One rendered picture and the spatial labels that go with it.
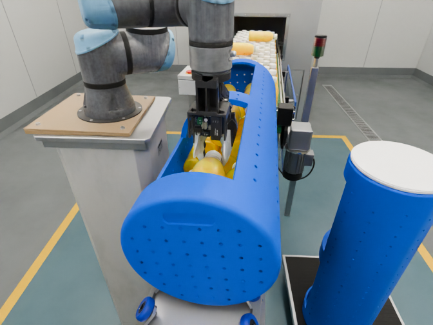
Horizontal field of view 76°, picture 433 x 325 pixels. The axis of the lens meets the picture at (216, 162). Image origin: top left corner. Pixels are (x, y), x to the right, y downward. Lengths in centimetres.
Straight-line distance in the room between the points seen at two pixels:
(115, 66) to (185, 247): 54
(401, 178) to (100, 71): 87
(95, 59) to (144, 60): 13
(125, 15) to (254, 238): 41
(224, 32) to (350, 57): 548
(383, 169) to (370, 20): 506
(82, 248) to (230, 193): 178
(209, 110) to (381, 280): 87
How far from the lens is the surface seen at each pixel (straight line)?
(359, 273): 112
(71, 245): 219
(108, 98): 85
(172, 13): 55
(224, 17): 47
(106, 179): 89
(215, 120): 50
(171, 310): 66
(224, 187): 43
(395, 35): 614
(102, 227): 105
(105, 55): 83
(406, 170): 97
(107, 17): 52
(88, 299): 188
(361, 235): 101
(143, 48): 85
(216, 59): 48
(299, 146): 152
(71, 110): 97
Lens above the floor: 150
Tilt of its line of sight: 33 degrees down
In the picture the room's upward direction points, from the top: straight up
